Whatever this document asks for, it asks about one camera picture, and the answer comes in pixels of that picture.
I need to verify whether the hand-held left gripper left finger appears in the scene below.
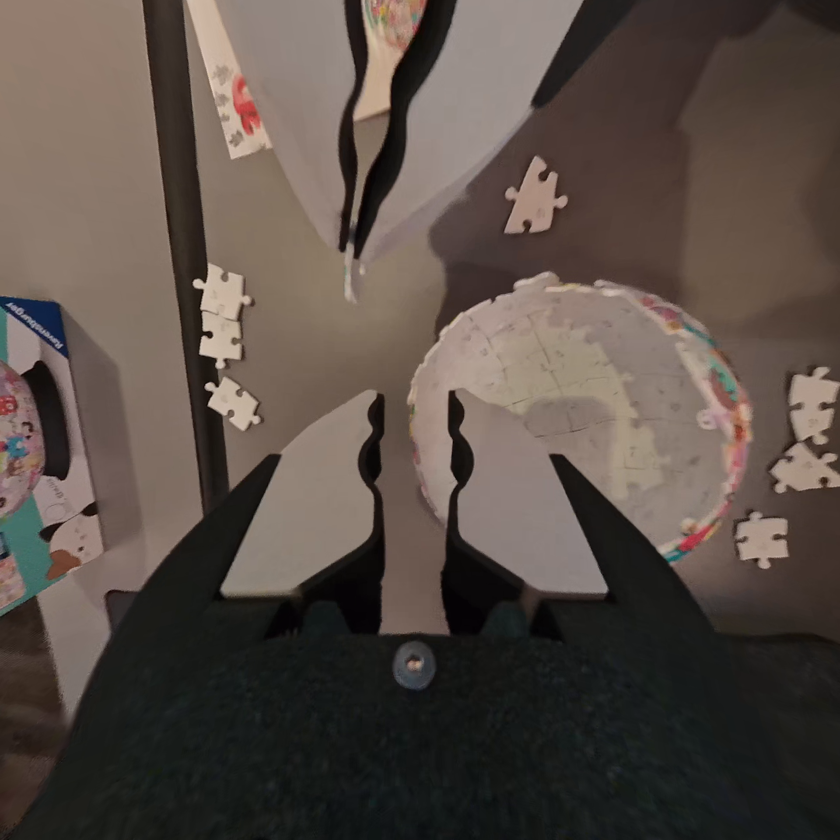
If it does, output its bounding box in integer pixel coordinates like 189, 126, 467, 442
221, 389, 387, 632

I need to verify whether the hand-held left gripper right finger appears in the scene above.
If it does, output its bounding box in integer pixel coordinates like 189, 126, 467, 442
443, 389, 613, 632

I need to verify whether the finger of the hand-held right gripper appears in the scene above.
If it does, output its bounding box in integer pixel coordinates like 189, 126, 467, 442
353, 0, 586, 265
217, 0, 367, 258

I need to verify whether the colourful puzzle ball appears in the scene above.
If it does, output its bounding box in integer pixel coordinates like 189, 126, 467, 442
407, 272, 756, 568

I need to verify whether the puzzle instruction leaflet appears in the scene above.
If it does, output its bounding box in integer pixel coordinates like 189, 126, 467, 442
188, 0, 434, 161

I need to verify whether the teal puzzle box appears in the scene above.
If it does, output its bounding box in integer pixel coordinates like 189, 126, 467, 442
0, 296, 106, 618

